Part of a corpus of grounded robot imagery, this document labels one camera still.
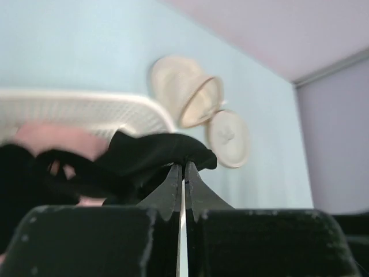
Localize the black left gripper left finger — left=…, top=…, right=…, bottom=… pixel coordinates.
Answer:
left=1, top=165, right=182, bottom=277

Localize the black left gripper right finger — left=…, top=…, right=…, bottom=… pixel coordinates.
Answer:
left=184, top=162, right=363, bottom=276

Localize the black bra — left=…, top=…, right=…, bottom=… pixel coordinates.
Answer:
left=1, top=132, right=217, bottom=252

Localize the beige mesh laundry bag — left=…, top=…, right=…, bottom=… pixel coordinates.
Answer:
left=148, top=55, right=250, bottom=169

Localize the white plastic laundry basket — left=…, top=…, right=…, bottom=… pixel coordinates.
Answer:
left=1, top=88, right=176, bottom=140

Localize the pink garment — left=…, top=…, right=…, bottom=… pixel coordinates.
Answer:
left=0, top=122, right=109, bottom=265

